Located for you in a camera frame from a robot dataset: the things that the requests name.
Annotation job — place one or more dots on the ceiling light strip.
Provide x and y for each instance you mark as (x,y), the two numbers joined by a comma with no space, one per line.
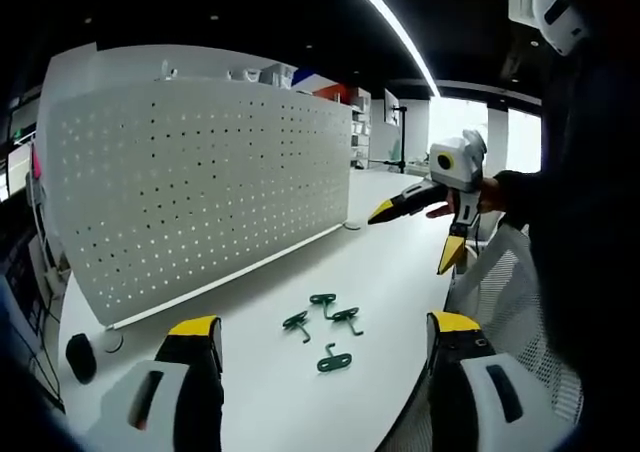
(395,27)

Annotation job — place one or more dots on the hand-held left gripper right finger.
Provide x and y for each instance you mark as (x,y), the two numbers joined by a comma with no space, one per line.
(480,407)

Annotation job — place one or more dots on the black tripod stand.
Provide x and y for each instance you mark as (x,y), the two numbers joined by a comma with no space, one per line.
(401,137)

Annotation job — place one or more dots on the person's right hand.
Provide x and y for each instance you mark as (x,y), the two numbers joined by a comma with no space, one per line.
(489,194)

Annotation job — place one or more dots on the green hook assembly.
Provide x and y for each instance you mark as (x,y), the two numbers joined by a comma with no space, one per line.
(322,299)
(334,363)
(295,320)
(345,315)

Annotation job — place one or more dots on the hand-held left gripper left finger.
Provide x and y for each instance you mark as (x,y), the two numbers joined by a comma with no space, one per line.
(165,402)

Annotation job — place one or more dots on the person's black clothed body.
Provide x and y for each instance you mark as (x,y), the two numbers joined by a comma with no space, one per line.
(585,197)

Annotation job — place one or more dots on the white worn device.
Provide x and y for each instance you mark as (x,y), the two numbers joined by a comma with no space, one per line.
(550,7)

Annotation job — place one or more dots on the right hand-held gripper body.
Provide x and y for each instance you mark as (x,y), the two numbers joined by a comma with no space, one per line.
(462,169)

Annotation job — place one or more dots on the red and blue box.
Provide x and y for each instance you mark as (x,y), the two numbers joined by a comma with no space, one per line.
(320,84)

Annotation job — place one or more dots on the round white desk grommet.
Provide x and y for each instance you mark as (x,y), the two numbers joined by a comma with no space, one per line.
(114,342)
(354,225)

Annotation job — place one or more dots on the white mesh chair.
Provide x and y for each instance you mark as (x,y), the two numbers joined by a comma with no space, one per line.
(505,292)

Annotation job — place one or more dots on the computer monitor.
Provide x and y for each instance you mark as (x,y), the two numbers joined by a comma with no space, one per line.
(20,169)

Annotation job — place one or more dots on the white storage shelf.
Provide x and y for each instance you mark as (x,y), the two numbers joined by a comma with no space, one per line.
(361,127)

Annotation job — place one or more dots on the black computer mouse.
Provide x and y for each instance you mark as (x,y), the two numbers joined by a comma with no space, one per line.
(81,357)

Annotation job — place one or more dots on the white perforated mounting plate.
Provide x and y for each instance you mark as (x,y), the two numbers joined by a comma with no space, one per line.
(200,192)

